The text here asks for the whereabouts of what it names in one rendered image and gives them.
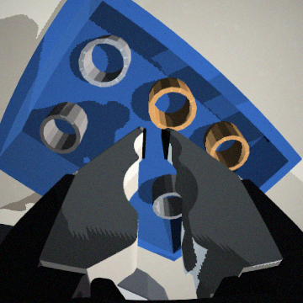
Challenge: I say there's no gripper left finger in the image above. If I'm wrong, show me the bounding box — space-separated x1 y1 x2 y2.
0 126 146 303

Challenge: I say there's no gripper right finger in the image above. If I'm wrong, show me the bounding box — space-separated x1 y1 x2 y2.
161 128 303 303

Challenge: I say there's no bronze bushing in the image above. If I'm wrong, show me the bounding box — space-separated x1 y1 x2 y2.
203 121 249 170
148 77 197 130

